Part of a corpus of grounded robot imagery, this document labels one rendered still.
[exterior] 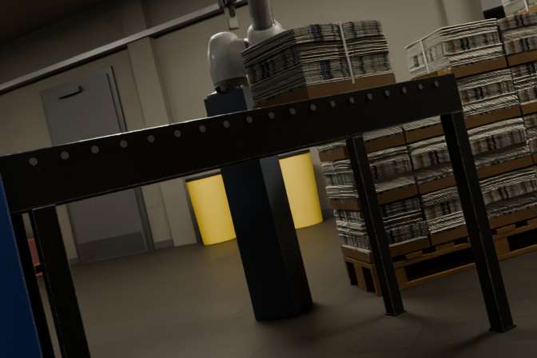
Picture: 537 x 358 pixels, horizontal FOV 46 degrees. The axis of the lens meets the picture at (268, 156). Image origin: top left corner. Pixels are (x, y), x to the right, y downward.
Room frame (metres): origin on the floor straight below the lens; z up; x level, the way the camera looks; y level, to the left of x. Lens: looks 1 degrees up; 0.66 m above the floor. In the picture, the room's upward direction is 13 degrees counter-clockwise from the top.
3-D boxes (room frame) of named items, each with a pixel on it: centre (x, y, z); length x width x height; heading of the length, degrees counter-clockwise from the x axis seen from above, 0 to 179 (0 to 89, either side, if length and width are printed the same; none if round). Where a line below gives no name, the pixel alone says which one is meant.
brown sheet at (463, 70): (3.00, -0.97, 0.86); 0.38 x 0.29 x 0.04; 14
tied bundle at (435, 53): (3.01, -0.97, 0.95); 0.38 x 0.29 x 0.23; 14
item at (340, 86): (1.97, -0.13, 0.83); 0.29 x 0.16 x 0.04; 36
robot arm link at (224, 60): (2.82, 0.08, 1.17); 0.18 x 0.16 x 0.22; 93
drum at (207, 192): (6.45, 0.67, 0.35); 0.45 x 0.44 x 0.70; 155
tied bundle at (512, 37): (3.07, -1.26, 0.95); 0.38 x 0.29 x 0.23; 11
